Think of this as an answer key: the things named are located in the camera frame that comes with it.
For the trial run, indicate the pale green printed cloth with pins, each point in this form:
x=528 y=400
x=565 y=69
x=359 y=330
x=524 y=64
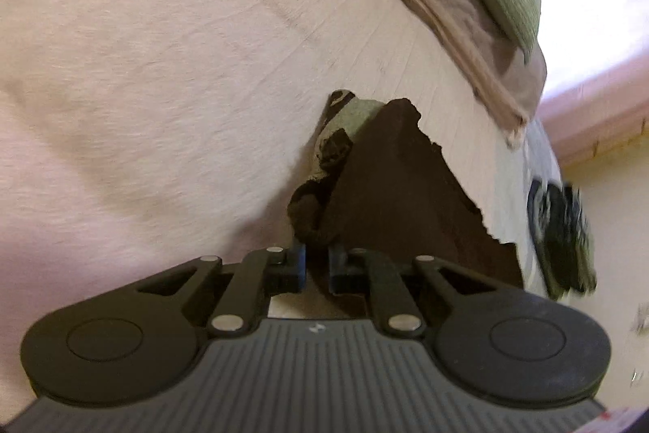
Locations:
x=357 y=118

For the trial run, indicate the dark brown garment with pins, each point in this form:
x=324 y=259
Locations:
x=405 y=199

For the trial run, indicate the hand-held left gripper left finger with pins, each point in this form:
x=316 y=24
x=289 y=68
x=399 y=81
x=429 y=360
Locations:
x=302 y=263

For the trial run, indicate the green and black object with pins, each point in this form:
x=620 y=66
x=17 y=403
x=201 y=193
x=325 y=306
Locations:
x=563 y=240

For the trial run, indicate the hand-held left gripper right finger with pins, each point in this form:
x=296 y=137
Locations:
x=332 y=268

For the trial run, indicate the bed with pink sheet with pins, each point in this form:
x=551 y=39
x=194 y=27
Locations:
x=152 y=83

